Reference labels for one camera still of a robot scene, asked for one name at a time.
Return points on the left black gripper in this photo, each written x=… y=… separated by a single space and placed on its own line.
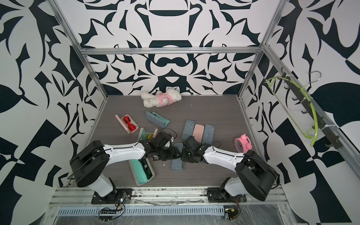
x=167 y=153

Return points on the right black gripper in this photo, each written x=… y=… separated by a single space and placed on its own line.
x=183 y=151

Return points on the pink case thin glasses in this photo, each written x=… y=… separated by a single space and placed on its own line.
x=198 y=132

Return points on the grey case black sunglasses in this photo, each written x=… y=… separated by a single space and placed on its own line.
x=177 y=164

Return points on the grey case white glasses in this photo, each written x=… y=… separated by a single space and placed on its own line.
x=188 y=129

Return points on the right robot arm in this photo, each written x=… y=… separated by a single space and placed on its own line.
x=255 y=176

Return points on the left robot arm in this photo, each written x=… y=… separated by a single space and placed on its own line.
x=88 y=165

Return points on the teal case yellow glasses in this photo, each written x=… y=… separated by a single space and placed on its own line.
x=143 y=135

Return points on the empty grey teal case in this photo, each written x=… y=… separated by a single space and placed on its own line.
x=157 y=119

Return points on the teal case black sunglasses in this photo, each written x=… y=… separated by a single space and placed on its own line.
x=142 y=171

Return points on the pink case red glasses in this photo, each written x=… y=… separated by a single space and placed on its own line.
x=127 y=123

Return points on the pink alarm clock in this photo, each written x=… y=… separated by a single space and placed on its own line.
x=243 y=144

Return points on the white pink plush toy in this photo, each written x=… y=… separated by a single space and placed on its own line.
x=161 y=99

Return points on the small black electronics box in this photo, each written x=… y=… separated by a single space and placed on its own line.
x=231 y=214

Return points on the green clothes hanger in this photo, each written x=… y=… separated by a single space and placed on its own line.
x=292 y=109

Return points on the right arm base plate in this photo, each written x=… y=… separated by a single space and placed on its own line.
x=219 y=195

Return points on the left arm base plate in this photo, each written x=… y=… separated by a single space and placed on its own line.
x=114 y=197

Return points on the black connector with cables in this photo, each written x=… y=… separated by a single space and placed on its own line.
x=107 y=212

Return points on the black wall hook rack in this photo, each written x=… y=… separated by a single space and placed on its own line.
x=303 y=97

